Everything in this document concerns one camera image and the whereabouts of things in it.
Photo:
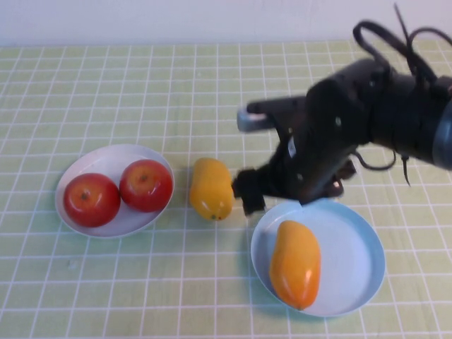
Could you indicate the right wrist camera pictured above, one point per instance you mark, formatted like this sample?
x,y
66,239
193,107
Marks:
x,y
254,121

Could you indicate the green white checkered tablecloth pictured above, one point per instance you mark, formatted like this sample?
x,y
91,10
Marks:
x,y
141,88

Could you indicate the orange yellow mango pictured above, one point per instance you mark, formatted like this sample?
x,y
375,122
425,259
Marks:
x,y
295,265

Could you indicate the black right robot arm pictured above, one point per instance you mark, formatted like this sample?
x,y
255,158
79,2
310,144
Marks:
x,y
406,113

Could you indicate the whitish round plastic plate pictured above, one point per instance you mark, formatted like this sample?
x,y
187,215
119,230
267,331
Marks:
x,y
102,160

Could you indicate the red apple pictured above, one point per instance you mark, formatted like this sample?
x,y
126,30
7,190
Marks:
x,y
92,201
146,187

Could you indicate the light blue round plate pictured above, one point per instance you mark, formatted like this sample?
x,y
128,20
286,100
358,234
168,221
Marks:
x,y
353,254

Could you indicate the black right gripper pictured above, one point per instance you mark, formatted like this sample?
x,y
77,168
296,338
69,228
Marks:
x,y
318,159

